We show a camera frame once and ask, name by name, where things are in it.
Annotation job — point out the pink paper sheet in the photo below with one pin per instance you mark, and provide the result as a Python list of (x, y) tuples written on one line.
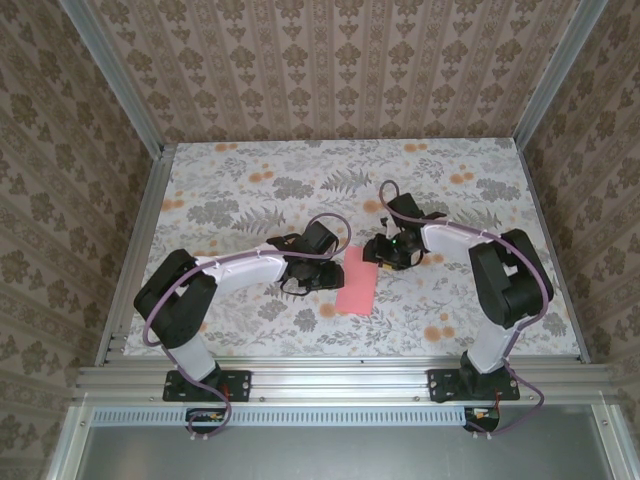
[(355, 285)]

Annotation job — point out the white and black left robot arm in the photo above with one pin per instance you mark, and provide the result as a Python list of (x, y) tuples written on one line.
[(245, 275)]

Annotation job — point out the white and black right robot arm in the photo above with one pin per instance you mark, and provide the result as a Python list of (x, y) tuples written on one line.
[(445, 237)]

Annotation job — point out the floral patterned table cover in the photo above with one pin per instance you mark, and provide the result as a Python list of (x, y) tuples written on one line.
[(300, 165)]

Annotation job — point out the black connector board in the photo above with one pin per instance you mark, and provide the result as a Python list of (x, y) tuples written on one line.
[(482, 424), (200, 426)]

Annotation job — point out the grey metal panel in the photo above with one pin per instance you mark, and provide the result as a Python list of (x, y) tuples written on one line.
[(340, 455)]

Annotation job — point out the aluminium cross rail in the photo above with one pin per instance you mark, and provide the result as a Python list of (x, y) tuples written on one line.
[(340, 382)]

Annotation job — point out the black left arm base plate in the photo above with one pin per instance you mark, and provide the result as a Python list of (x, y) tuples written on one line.
[(240, 385)]

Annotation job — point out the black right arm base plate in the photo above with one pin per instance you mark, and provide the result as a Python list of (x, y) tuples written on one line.
[(440, 385)]

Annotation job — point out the aluminium table side rail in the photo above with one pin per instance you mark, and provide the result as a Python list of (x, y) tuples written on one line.
[(540, 210), (152, 200)]

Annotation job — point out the aluminium frame post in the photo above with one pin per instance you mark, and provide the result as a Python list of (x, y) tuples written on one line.
[(120, 85), (550, 75)]

